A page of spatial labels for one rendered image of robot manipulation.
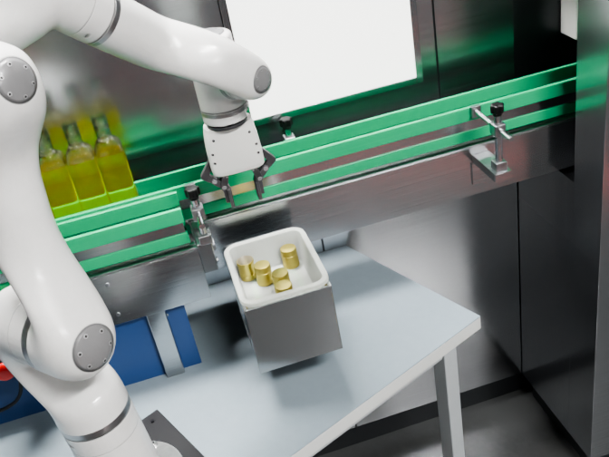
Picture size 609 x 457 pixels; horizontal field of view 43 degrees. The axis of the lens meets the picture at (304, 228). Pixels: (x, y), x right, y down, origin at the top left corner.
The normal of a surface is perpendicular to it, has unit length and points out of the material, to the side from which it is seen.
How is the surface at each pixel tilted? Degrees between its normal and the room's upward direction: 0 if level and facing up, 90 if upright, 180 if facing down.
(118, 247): 90
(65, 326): 60
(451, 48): 90
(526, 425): 0
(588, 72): 90
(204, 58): 66
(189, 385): 0
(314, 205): 90
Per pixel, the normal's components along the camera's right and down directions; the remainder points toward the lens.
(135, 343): 0.26, 0.47
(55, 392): 0.04, -0.45
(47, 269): 0.63, -0.08
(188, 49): 0.09, 0.03
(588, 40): -0.95, 0.27
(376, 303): -0.16, -0.84
